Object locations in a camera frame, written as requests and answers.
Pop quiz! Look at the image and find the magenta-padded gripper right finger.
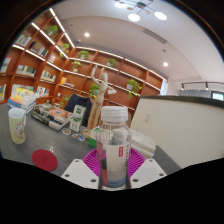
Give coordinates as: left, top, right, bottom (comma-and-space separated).
127, 147, 167, 190

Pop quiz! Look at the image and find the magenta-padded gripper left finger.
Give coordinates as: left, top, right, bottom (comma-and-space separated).
60, 147, 102, 191

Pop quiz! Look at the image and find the clear plastic water bottle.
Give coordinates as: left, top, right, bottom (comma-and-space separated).
95, 105, 132, 191

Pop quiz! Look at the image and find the stack of white boxes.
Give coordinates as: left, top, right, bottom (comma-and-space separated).
128, 127, 157, 158

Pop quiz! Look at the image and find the flat round red coaster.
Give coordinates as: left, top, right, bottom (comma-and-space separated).
31, 148, 59, 173

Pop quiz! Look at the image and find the small green white carton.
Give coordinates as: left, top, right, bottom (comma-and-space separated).
68, 104, 87, 134

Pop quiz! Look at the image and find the dark flat box stack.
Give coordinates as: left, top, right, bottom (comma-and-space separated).
31, 102, 73, 131

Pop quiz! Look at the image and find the yellow striped white mug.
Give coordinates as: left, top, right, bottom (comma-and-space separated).
7, 107, 28, 145

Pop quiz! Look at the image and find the wooden artist mannequin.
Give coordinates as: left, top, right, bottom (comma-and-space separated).
81, 64, 118, 140

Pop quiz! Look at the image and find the grey curtain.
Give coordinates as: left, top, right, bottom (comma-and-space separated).
181, 88, 214, 99

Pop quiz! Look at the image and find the window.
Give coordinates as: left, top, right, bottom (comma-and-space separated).
211, 91, 224, 102

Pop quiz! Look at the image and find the ceiling air vent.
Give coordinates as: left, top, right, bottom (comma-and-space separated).
142, 27, 168, 45

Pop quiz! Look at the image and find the branched ceiling lamp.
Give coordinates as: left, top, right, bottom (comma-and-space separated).
114, 0, 168, 23

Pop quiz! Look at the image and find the white wall switch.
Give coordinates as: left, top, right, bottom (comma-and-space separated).
143, 112, 153, 124

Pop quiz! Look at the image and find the black ceiling track rail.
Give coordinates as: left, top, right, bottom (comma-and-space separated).
180, 80, 224, 91

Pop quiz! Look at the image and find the wooden wall shelf unit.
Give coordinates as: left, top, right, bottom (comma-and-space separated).
0, 7, 169, 122

